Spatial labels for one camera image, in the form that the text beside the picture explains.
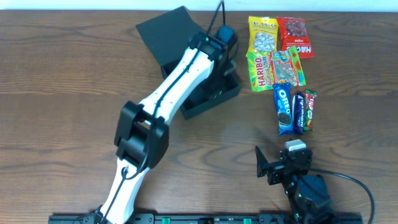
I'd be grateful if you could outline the yellow candy bag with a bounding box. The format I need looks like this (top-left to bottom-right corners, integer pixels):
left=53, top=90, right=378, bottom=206
left=246, top=16, right=279, bottom=55

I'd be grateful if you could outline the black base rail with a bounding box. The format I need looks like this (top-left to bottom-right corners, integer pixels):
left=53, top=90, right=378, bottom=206
left=47, top=212, right=364, bottom=224

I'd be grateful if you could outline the dark blue Dairy Milk bar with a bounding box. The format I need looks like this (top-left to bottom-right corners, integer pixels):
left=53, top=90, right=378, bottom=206
left=292, top=91, right=305, bottom=135

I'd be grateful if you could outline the red Hacks candy bag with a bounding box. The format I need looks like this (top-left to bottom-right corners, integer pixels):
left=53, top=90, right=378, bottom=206
left=276, top=17, right=315, bottom=58

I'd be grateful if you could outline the green red Milo bar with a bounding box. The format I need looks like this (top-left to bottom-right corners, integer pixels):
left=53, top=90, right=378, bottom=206
left=303, top=90, right=318, bottom=131

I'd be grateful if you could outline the blue Oreo cookie pack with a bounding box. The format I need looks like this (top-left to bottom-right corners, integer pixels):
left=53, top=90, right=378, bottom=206
left=272, top=83, right=295, bottom=136

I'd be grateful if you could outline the green Haribo gummy bag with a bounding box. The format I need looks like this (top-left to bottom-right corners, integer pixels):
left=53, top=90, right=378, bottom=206
left=246, top=47, right=306, bottom=92

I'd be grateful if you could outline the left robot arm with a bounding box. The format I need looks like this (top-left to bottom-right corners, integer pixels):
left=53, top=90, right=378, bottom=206
left=94, top=30, right=238, bottom=223

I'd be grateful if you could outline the black gift box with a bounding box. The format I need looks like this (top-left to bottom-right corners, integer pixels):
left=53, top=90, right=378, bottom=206
left=136, top=6, right=241, bottom=124

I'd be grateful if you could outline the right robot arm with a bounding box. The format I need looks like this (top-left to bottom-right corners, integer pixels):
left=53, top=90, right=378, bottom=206
left=255, top=146, right=341, bottom=223

